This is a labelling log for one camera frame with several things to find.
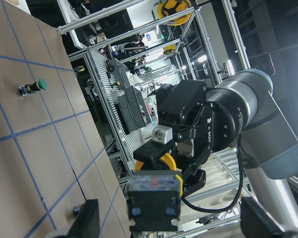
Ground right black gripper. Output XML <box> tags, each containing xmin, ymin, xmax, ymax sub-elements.
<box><xmin>133</xmin><ymin>80</ymin><xmax>246</xmax><ymax>197</ymax></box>

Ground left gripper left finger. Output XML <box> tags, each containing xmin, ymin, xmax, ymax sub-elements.
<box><xmin>67</xmin><ymin>199</ymin><xmax>100</xmax><ymax>238</ymax></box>

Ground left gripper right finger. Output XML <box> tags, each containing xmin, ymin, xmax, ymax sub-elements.
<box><xmin>240</xmin><ymin>197</ymin><xmax>298</xmax><ymax>238</ymax></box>

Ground green push button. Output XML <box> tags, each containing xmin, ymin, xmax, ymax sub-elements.
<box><xmin>18</xmin><ymin>78</ymin><xmax>48</xmax><ymax>97</ymax></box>

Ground yellow hard hat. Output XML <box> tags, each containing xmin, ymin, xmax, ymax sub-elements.
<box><xmin>156</xmin><ymin>0</ymin><xmax>192</xmax><ymax>26</ymax></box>

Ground black braided cable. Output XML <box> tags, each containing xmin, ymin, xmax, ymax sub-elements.
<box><xmin>181</xmin><ymin>135</ymin><xmax>245</xmax><ymax>214</ymax></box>

